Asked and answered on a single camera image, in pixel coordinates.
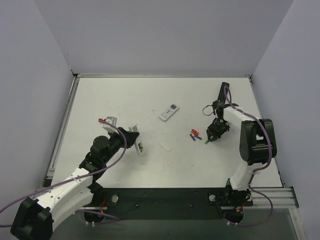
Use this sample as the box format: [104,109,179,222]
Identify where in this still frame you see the white battery cover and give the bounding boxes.
[159,143,171,152]

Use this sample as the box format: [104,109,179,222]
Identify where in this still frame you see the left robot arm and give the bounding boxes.
[10,127,140,240]

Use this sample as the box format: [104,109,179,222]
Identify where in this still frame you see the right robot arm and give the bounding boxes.
[206,100,277,192]

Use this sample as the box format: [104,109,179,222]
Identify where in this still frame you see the black TV remote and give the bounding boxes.
[215,82,230,106]

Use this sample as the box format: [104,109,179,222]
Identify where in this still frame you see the white AC remote with display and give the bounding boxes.
[158,103,180,122]

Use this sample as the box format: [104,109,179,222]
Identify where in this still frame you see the red orange battery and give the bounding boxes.
[191,129,199,135]

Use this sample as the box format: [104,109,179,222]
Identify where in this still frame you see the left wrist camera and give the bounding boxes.
[102,116,118,134]

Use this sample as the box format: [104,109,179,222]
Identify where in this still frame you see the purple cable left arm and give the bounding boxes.
[0,118,127,228]

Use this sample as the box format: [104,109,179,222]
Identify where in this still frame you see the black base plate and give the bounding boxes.
[82,187,255,222]

